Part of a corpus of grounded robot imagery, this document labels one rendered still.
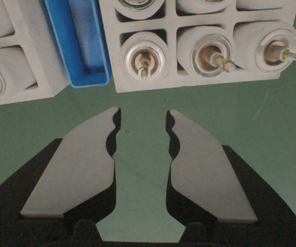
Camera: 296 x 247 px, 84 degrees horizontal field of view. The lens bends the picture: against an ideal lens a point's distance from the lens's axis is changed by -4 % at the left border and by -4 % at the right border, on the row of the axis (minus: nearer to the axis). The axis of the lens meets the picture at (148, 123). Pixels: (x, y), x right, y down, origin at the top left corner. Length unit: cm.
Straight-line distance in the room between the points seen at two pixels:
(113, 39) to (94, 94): 28
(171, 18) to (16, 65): 33
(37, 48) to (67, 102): 27
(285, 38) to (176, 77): 21
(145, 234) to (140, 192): 42
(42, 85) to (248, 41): 45
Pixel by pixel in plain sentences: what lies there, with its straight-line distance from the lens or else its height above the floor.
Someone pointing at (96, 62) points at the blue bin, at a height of 0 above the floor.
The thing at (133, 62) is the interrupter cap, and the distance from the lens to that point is 33.
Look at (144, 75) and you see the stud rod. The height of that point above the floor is 34.
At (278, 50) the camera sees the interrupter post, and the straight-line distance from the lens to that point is 38.
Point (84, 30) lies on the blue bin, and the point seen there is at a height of 0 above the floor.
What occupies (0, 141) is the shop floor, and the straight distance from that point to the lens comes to 94.
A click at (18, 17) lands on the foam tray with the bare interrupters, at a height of 18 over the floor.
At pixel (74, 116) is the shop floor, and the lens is 70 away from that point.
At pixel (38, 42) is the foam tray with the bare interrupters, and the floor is 16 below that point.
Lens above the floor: 57
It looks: 60 degrees down
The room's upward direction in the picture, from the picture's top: 179 degrees clockwise
